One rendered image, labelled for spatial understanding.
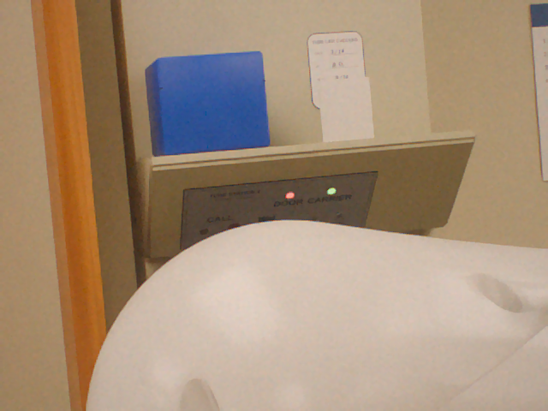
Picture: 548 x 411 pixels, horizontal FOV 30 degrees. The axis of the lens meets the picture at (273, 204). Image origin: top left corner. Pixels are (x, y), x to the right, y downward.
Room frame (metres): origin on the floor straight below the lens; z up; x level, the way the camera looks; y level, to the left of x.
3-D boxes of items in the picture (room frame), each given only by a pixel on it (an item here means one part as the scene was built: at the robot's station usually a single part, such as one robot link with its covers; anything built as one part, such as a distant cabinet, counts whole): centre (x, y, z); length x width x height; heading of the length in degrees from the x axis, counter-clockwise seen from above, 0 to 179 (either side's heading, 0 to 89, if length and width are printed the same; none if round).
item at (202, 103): (1.01, 0.06, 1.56); 0.10 x 0.10 x 0.09; 13
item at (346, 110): (1.04, -0.08, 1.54); 0.05 x 0.05 x 0.06; 87
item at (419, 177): (1.03, -0.03, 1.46); 0.32 x 0.12 x 0.10; 103
